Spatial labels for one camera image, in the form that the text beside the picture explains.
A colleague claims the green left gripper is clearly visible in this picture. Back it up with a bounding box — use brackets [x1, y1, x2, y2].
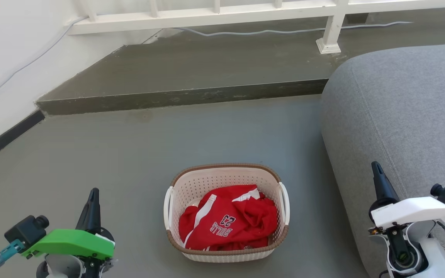
[22, 188, 116, 260]

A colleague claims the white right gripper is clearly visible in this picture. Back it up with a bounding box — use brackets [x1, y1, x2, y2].
[369, 161, 445, 229]

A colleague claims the beige perforated laundry basket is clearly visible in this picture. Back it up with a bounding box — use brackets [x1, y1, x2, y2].
[163, 163, 290, 263]

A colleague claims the grey fabric sofa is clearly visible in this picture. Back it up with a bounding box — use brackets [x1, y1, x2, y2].
[320, 42, 445, 278]

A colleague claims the black baseboard strip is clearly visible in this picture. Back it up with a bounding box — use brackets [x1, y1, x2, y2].
[0, 110, 46, 169]

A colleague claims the red Bulls jersey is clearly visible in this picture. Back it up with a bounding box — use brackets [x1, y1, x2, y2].
[178, 185, 279, 251]

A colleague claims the raised grey concrete step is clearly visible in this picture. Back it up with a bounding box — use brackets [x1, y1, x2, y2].
[35, 7, 445, 116]

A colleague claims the white railing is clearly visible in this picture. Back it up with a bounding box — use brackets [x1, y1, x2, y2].
[67, 0, 445, 54]

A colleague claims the teal left camera connector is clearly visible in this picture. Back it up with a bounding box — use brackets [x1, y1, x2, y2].
[0, 239, 25, 269]

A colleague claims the thin grey cable on wall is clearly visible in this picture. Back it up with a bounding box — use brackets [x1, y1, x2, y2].
[0, 15, 88, 107]

